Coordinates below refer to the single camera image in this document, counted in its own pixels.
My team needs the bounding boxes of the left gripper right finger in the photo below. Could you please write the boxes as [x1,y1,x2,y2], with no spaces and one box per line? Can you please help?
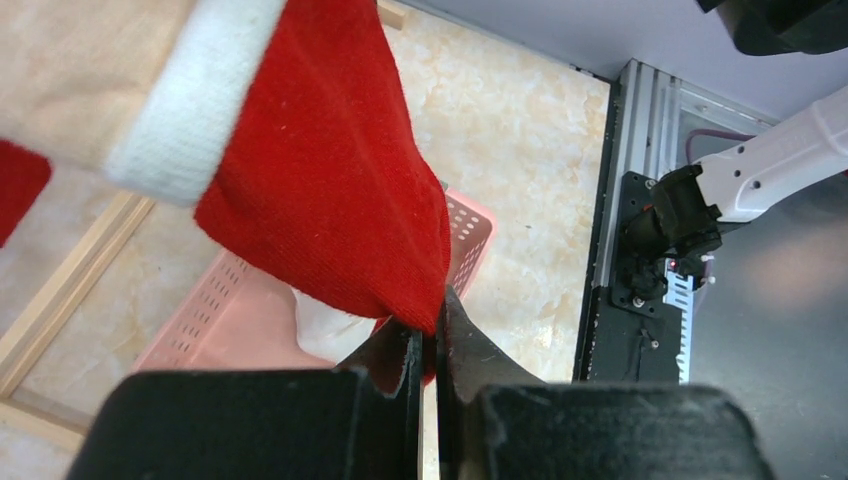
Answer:
[436,288,774,479]

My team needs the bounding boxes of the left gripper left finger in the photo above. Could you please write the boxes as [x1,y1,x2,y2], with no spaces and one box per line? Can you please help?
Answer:
[68,323,422,479]

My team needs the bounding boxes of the white sock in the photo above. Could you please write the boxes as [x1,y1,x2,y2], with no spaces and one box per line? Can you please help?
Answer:
[292,289,377,364]

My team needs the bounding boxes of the red christmas sock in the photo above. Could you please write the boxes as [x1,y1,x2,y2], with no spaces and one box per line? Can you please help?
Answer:
[1,1,451,335]

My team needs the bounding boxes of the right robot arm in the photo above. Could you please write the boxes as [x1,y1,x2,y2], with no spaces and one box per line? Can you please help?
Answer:
[619,1,847,260]

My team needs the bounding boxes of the pink plastic basket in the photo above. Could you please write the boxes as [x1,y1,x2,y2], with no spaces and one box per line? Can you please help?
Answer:
[132,188,497,371]

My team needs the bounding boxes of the wooden drying rack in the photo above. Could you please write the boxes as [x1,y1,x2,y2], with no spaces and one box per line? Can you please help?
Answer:
[0,0,409,452]

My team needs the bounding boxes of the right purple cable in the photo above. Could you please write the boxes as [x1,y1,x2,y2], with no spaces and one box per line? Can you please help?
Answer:
[684,127,760,167]

